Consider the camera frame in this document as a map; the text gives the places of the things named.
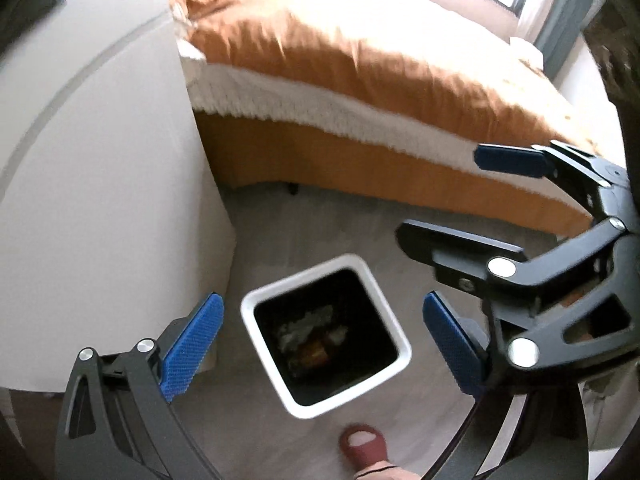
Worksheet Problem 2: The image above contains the small white cloth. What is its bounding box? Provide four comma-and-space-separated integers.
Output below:
509, 36, 545, 67

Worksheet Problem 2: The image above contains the orange bed base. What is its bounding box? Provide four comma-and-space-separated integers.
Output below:
194, 109, 593, 238

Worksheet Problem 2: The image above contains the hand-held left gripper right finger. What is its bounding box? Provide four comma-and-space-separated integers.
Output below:
420, 290, 588, 480

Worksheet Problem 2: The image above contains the white cabinet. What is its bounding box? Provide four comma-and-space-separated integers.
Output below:
0, 0, 237, 396

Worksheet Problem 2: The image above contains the white knitted blanket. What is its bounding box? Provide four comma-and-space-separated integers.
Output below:
177, 40, 596, 221

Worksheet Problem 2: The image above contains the white trash bin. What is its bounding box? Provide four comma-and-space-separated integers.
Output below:
240, 254, 412, 420

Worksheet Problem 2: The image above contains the red slipper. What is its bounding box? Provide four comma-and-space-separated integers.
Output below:
339, 424, 388, 467

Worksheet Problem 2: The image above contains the crumpled grey paper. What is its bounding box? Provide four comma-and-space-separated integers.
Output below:
277, 305, 348, 353

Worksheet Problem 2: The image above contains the small orange wrapper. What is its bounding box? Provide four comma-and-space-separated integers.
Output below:
297, 340, 331, 363

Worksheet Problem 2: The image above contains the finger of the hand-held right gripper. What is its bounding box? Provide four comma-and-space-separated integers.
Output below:
473, 141, 633, 222
395, 217, 640, 373

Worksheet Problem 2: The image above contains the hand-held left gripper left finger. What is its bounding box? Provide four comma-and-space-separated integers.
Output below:
55, 292, 226, 480

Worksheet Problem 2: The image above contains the grey curtain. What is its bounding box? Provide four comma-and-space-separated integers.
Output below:
535, 0, 601, 78

